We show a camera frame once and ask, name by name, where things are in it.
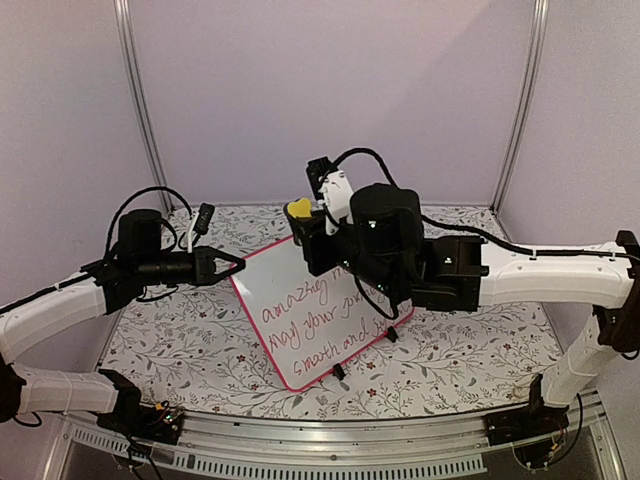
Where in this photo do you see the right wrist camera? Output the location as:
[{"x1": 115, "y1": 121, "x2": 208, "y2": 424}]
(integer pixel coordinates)
[{"x1": 306, "y1": 157, "x2": 353, "y2": 236}]

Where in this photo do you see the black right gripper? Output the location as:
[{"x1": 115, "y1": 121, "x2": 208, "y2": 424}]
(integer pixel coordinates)
[{"x1": 292, "y1": 209, "x2": 399, "y2": 299}]

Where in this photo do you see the black right stand foot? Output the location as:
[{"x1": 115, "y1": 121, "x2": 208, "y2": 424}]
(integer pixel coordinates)
[{"x1": 386, "y1": 326, "x2": 399, "y2": 343}]

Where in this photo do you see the black left stand foot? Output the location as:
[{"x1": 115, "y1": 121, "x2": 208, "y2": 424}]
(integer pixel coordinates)
[{"x1": 332, "y1": 363, "x2": 346, "y2": 381}]

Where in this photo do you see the floral patterned table mat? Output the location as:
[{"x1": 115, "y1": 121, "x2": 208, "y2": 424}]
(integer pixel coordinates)
[{"x1": 97, "y1": 203, "x2": 566, "y2": 420}]

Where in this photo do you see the black stand foot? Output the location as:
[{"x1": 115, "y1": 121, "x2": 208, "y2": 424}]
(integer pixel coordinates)
[
  {"x1": 332, "y1": 363, "x2": 346, "y2": 381},
  {"x1": 386, "y1": 326, "x2": 399, "y2": 343}
]

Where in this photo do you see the yellow whiteboard eraser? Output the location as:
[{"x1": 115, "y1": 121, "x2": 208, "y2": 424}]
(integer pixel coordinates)
[{"x1": 285, "y1": 198, "x2": 312, "y2": 219}]

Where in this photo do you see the aluminium frame post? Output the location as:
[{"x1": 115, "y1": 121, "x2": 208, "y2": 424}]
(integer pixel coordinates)
[
  {"x1": 113, "y1": 0, "x2": 168, "y2": 187},
  {"x1": 491, "y1": 0, "x2": 549, "y2": 215}
]

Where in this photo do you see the left aluminium frame post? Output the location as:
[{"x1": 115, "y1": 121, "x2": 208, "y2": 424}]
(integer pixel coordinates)
[{"x1": 113, "y1": 0, "x2": 168, "y2": 187}]

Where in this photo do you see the aluminium front rail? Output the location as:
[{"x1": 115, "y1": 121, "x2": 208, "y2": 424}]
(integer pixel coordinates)
[{"x1": 44, "y1": 389, "x2": 628, "y2": 479}]

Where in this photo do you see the right aluminium frame post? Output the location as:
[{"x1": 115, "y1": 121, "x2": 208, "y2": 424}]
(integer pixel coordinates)
[{"x1": 491, "y1": 0, "x2": 549, "y2": 215}]

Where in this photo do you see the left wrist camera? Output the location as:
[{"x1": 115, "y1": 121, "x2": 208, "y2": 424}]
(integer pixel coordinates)
[{"x1": 186, "y1": 203, "x2": 215, "y2": 253}]

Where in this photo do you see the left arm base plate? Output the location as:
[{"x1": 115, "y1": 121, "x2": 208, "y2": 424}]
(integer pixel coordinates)
[{"x1": 97, "y1": 406, "x2": 185, "y2": 445}]

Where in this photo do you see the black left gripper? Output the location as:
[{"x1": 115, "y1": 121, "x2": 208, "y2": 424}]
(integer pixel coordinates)
[{"x1": 138, "y1": 246, "x2": 245, "y2": 287}]

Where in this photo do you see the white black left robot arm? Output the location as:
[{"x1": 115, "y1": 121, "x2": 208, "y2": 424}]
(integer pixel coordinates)
[{"x1": 1, "y1": 199, "x2": 246, "y2": 434}]

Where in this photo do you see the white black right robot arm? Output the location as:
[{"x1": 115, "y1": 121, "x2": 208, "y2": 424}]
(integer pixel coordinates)
[{"x1": 284, "y1": 157, "x2": 639, "y2": 436}]

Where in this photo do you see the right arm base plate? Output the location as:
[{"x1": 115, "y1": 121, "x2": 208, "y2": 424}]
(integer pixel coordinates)
[{"x1": 483, "y1": 405, "x2": 569, "y2": 446}]

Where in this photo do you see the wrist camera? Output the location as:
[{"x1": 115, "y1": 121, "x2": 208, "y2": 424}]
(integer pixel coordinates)
[
  {"x1": 186, "y1": 203, "x2": 215, "y2": 253},
  {"x1": 306, "y1": 157, "x2": 353, "y2": 236}
]

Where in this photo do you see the pink framed whiteboard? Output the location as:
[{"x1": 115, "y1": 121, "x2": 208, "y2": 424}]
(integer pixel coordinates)
[{"x1": 231, "y1": 237, "x2": 414, "y2": 392}]

